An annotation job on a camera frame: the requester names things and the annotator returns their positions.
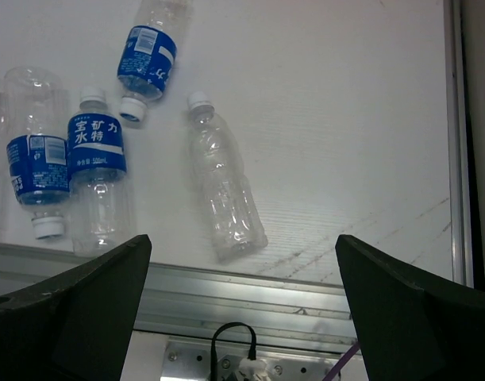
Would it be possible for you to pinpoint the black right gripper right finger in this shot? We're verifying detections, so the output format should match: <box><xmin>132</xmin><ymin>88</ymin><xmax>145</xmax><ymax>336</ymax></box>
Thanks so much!
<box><xmin>335</xmin><ymin>235</ymin><xmax>485</xmax><ymax>380</ymax></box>

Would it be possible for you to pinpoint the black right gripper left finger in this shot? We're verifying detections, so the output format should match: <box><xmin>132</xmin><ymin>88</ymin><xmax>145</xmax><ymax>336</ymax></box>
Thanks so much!
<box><xmin>0</xmin><ymin>235</ymin><xmax>152</xmax><ymax>380</ymax></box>

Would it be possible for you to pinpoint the blue label bottle Chinese text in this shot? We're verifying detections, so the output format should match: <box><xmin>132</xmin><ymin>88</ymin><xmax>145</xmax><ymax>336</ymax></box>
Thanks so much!
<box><xmin>67</xmin><ymin>86</ymin><xmax>133</xmax><ymax>257</ymax></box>

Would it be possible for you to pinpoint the clear unlabelled bottle white cap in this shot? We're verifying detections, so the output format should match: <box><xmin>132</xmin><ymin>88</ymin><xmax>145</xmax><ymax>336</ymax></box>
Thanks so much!
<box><xmin>187</xmin><ymin>91</ymin><xmax>268</xmax><ymax>264</ymax></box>

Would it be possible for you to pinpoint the blue label bottle inverted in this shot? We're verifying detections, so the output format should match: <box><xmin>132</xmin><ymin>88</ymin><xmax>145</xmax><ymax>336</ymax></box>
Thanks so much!
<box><xmin>3</xmin><ymin>66</ymin><xmax>70</xmax><ymax>240</ymax></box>

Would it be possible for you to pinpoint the blue label bottle far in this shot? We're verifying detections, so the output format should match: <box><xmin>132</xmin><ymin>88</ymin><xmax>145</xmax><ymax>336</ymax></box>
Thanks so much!
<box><xmin>117</xmin><ymin>0</ymin><xmax>192</xmax><ymax>122</ymax></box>

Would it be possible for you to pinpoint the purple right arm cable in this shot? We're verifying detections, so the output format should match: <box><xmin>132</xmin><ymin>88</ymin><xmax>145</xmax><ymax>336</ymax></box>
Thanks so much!
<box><xmin>325</xmin><ymin>344</ymin><xmax>362</xmax><ymax>381</ymax></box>

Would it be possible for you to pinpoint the aluminium table front rail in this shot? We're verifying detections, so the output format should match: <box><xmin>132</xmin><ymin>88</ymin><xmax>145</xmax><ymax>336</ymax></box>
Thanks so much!
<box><xmin>0</xmin><ymin>241</ymin><xmax>356</xmax><ymax>346</ymax></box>

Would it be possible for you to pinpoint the aluminium table rail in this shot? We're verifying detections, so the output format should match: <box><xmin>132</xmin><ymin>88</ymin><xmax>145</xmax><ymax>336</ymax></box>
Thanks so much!
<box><xmin>443</xmin><ymin>1</ymin><xmax>474</xmax><ymax>287</ymax></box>
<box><xmin>0</xmin><ymin>241</ymin><xmax>356</xmax><ymax>346</ymax></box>

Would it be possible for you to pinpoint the black looped cable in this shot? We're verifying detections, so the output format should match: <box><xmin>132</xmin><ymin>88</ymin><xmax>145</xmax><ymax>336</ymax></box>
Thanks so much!
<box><xmin>210</xmin><ymin>321</ymin><xmax>258</xmax><ymax>381</ymax></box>

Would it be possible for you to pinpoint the aluminium table right rail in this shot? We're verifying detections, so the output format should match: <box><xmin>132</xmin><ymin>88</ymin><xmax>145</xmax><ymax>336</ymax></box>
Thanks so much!
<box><xmin>443</xmin><ymin>1</ymin><xmax>474</xmax><ymax>287</ymax></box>

